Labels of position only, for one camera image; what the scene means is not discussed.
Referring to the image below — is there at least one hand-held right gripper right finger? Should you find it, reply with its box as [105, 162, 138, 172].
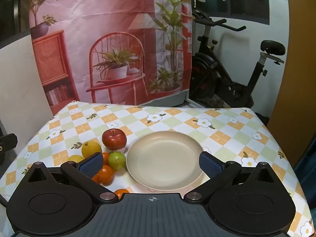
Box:
[184, 151, 282, 204]

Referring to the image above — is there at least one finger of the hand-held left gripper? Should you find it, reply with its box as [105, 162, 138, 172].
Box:
[0, 133, 18, 153]

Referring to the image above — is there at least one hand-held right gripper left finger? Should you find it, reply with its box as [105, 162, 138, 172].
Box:
[21, 152, 118, 204]

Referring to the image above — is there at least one large oval yellow lemon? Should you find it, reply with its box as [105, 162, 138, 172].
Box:
[67, 154, 85, 164]

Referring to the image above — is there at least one beige round plate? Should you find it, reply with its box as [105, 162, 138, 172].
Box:
[126, 131, 210, 188]

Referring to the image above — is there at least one round yellow lemon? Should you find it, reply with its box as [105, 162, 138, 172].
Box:
[81, 141, 102, 159]

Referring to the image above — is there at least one green apple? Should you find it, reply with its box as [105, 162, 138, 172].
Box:
[108, 152, 126, 171]

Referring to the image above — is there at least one bright red apple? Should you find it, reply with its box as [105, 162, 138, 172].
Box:
[102, 129, 127, 151]

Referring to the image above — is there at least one checkered flower tablecloth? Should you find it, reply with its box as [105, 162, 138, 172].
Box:
[0, 100, 314, 237]

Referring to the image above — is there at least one white partition board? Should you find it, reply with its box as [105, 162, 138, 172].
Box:
[0, 30, 53, 158]

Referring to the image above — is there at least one black exercise bike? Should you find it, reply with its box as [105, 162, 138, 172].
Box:
[189, 10, 287, 109]

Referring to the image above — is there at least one brown wooden board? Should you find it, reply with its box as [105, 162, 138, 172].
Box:
[268, 0, 316, 166]

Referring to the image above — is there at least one pink printed backdrop cloth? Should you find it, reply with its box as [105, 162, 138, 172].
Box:
[28, 0, 193, 115]

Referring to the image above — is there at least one dark window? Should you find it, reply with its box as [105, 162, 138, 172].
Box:
[212, 0, 271, 25]

